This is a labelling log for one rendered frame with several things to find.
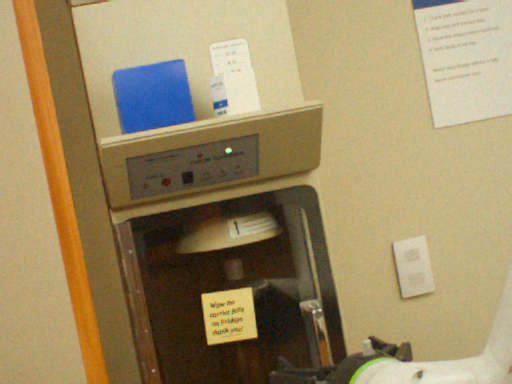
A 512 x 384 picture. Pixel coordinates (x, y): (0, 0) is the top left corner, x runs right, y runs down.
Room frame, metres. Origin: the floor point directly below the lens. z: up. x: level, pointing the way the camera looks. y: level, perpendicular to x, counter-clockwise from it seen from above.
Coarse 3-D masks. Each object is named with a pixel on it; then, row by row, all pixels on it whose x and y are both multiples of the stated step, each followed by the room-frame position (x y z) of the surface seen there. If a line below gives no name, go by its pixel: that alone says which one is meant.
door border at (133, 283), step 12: (120, 228) 1.52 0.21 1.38; (132, 240) 1.53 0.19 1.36; (120, 252) 1.52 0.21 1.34; (132, 252) 1.53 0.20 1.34; (132, 264) 1.52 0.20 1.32; (132, 276) 1.52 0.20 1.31; (132, 288) 1.52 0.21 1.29; (144, 300) 1.53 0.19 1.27; (132, 312) 1.52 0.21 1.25; (144, 312) 1.53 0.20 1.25; (144, 324) 1.52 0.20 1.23; (144, 336) 1.52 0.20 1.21; (144, 348) 1.52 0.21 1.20; (144, 360) 1.52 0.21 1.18; (156, 360) 1.53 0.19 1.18; (156, 372) 1.53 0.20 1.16
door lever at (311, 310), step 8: (312, 304) 1.56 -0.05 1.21; (304, 312) 1.56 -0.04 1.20; (312, 312) 1.52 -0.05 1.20; (320, 312) 1.52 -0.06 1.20; (312, 320) 1.52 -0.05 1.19; (320, 320) 1.52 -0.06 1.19; (320, 328) 1.52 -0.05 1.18; (320, 336) 1.52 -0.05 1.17; (320, 344) 1.52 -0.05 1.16; (320, 352) 1.52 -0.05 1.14; (328, 352) 1.52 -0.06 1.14; (320, 360) 1.52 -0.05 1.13; (328, 360) 1.52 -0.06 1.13
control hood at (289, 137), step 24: (216, 120) 1.45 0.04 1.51; (240, 120) 1.46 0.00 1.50; (264, 120) 1.47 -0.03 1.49; (288, 120) 1.48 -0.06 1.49; (312, 120) 1.49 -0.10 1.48; (120, 144) 1.43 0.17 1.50; (144, 144) 1.44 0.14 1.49; (168, 144) 1.45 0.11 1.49; (192, 144) 1.46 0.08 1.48; (264, 144) 1.50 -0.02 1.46; (288, 144) 1.51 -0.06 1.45; (312, 144) 1.52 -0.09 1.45; (120, 168) 1.46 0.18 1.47; (264, 168) 1.53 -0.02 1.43; (288, 168) 1.55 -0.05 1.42; (312, 168) 1.56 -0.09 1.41; (120, 192) 1.49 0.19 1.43; (192, 192) 1.53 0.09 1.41
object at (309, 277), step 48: (288, 192) 1.57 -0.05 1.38; (144, 240) 1.53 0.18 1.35; (192, 240) 1.54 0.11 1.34; (240, 240) 1.55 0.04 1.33; (288, 240) 1.56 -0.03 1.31; (144, 288) 1.53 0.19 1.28; (192, 288) 1.54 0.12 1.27; (240, 288) 1.55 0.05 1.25; (288, 288) 1.56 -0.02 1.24; (192, 336) 1.54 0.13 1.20; (288, 336) 1.56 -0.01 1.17; (336, 336) 1.57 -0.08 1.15
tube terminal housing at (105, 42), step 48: (144, 0) 1.55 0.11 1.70; (192, 0) 1.56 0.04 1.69; (240, 0) 1.58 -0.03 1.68; (96, 48) 1.54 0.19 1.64; (144, 48) 1.55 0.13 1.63; (192, 48) 1.56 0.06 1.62; (288, 48) 1.59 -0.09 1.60; (96, 96) 1.54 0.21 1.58; (192, 96) 1.56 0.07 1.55; (288, 96) 1.58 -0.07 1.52; (96, 144) 1.56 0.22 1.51; (240, 192) 1.57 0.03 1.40; (336, 288) 1.59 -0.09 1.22
